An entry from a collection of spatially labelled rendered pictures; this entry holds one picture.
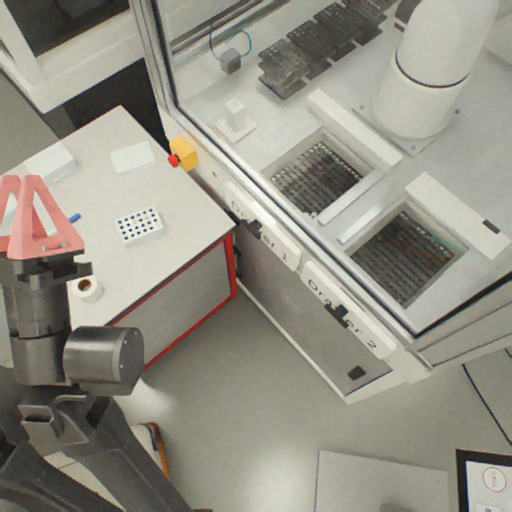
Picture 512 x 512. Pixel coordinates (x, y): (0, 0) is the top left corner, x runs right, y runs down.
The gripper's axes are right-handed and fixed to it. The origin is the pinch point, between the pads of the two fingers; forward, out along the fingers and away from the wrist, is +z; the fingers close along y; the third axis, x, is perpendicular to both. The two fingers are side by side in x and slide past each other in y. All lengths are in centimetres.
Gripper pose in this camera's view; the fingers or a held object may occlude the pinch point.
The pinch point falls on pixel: (22, 183)
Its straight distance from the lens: 47.0
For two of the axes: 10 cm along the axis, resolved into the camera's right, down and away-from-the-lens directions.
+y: 8.6, 0.9, -5.0
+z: -0.2, -9.8, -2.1
